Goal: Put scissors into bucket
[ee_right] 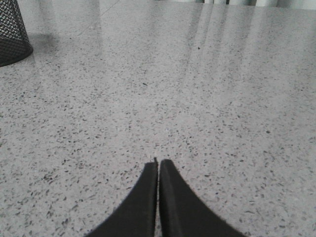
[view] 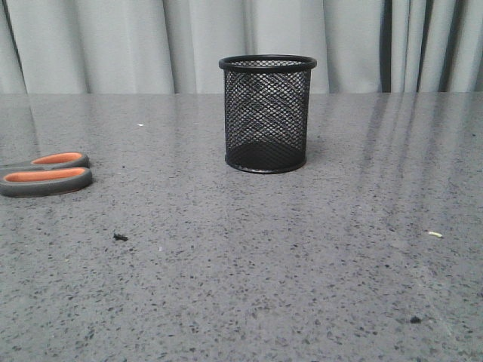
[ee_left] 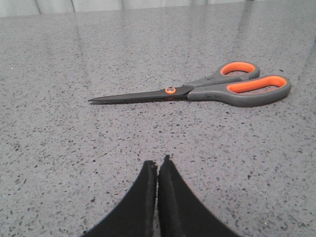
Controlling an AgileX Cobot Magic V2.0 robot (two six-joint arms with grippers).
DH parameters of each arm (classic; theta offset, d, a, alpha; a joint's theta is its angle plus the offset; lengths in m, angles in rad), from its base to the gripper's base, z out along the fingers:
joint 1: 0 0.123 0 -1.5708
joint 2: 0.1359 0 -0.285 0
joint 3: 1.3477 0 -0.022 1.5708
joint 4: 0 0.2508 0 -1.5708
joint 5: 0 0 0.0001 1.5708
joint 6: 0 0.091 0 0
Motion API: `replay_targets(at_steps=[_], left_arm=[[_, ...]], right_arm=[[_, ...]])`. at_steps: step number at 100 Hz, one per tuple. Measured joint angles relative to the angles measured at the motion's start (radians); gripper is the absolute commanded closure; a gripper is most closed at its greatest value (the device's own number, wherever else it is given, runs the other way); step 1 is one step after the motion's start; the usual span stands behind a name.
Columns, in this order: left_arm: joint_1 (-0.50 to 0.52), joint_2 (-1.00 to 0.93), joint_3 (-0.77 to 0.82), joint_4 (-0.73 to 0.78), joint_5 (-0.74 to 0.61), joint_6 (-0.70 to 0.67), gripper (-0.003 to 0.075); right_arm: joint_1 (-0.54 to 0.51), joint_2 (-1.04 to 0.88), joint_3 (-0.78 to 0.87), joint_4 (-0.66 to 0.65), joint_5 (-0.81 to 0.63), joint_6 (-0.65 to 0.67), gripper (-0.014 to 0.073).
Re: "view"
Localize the black mesh metal bucket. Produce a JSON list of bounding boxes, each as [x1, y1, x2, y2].
[[219, 54, 317, 173]]

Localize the grey and orange scissors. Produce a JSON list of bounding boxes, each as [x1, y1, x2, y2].
[[1, 152, 93, 198]]

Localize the black debris crumb left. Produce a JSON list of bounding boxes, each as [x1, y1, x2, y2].
[[113, 233, 128, 241]]

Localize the black debris crumb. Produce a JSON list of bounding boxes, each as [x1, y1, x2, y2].
[[410, 316, 422, 324], [113, 233, 128, 241]]

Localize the black debris crumb right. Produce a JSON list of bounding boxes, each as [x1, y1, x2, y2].
[[410, 316, 422, 324]]

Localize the grey pleated curtain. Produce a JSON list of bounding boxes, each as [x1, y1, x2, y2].
[[1, 1, 482, 94]]

